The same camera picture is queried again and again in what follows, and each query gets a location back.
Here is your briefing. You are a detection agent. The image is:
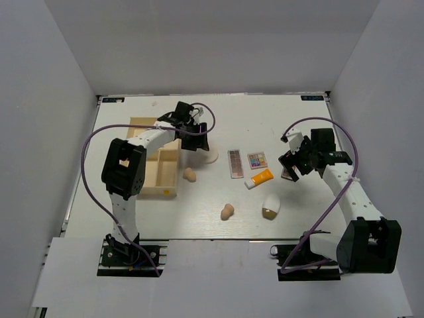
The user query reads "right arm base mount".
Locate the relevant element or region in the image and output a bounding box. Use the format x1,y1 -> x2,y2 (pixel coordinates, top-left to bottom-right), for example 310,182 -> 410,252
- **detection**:
270,231 -> 341,282

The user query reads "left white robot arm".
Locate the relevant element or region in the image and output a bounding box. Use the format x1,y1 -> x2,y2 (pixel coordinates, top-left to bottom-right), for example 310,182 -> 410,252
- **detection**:
101,101 -> 211,264

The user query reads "nude tan eyeshadow palette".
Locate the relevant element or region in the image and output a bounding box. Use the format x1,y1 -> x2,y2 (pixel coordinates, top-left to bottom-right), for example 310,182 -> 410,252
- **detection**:
281,168 -> 293,181

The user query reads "beige sponge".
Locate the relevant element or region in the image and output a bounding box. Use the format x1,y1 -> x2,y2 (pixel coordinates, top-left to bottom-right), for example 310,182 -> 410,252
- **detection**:
221,203 -> 235,221
183,168 -> 197,182

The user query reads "round white powder puff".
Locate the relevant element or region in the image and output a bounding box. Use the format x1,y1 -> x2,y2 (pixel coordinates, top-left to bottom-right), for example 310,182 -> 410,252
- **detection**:
201,148 -> 219,164

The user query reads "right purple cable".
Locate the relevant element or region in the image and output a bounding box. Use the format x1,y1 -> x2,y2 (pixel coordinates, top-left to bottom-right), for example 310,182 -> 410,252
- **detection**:
280,116 -> 360,274

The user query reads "colourful square eyeshadow palette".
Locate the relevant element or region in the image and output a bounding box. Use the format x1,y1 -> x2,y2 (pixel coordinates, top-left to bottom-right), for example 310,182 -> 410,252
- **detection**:
247,152 -> 268,170

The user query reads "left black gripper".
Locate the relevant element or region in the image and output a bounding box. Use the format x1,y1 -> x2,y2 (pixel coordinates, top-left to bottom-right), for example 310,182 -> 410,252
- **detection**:
179,121 -> 209,151

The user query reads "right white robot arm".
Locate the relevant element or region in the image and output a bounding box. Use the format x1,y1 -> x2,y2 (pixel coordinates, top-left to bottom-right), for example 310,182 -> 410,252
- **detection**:
279,129 -> 401,274

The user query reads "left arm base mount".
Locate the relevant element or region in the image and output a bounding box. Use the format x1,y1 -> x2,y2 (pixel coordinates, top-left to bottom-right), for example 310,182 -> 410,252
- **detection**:
97,234 -> 168,278

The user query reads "long brown eyeshadow palette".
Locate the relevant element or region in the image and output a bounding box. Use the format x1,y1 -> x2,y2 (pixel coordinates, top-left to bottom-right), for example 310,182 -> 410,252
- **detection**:
228,149 -> 244,179

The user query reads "orange sunscreen tube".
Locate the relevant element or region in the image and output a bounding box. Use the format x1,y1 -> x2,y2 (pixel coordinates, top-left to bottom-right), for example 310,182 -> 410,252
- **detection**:
244,168 -> 274,189

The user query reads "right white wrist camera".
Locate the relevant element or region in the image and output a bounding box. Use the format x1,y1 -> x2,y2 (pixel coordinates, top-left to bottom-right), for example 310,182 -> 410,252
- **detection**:
281,129 -> 303,154

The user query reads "wooden compartment box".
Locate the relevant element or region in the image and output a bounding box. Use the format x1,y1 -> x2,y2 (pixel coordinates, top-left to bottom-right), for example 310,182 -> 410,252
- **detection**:
138,129 -> 181,199

